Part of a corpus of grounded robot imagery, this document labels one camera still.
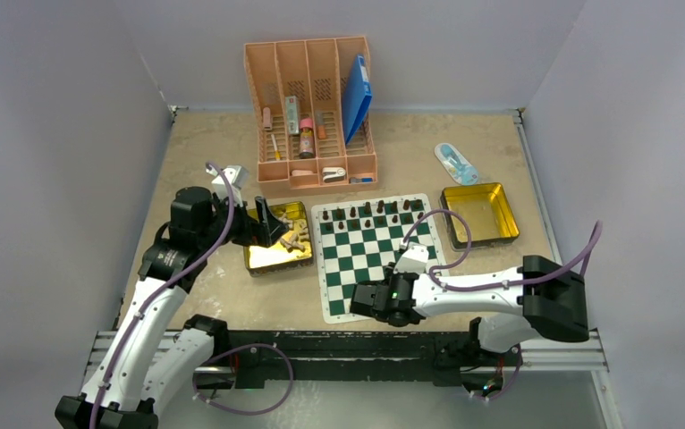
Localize white stapler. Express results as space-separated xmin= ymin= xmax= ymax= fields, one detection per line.
xmin=321 ymin=167 xmax=347 ymax=183

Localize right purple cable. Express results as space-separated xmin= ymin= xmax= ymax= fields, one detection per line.
xmin=400 ymin=208 xmax=605 ymax=292

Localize gold tin tray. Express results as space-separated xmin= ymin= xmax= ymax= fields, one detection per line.
xmin=440 ymin=182 xmax=520 ymax=251
xmin=243 ymin=201 xmax=314 ymax=277

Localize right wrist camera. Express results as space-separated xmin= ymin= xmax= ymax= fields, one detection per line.
xmin=393 ymin=240 xmax=429 ymax=275

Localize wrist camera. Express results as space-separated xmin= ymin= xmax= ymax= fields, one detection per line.
xmin=206 ymin=162 xmax=249 ymax=206
xmin=393 ymin=240 xmax=429 ymax=275

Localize blue white packaged item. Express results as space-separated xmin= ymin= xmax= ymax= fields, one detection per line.
xmin=434 ymin=142 xmax=479 ymax=186

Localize brown bottle pink cap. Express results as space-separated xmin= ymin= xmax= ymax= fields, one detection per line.
xmin=299 ymin=117 xmax=315 ymax=159

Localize pink desk organizer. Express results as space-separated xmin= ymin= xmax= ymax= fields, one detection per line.
xmin=243 ymin=36 xmax=378 ymax=198

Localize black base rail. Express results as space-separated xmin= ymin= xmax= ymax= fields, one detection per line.
xmin=190 ymin=328 xmax=524 ymax=392

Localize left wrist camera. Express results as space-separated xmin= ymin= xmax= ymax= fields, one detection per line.
xmin=206 ymin=162 xmax=249 ymax=206

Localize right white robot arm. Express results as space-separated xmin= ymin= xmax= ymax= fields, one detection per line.
xmin=349 ymin=256 xmax=590 ymax=364

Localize white green box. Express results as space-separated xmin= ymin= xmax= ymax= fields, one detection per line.
xmin=284 ymin=96 xmax=300 ymax=136

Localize pile of light chess pieces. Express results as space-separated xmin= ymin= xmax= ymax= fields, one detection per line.
xmin=280 ymin=217 xmax=310 ymax=252

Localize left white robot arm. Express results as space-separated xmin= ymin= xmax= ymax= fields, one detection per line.
xmin=55 ymin=187 xmax=288 ymax=428

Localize right gold tin tray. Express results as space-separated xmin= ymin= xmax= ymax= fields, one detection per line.
xmin=440 ymin=182 xmax=520 ymax=251

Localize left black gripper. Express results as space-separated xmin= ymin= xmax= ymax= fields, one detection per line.
xmin=198 ymin=190 xmax=287 ymax=251

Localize blue folder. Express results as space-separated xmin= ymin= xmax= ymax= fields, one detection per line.
xmin=341 ymin=54 xmax=373 ymax=146

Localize left gold tin tray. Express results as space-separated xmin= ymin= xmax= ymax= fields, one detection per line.
xmin=243 ymin=201 xmax=314 ymax=277

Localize green white chess board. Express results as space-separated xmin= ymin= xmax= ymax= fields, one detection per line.
xmin=310 ymin=193 xmax=446 ymax=324

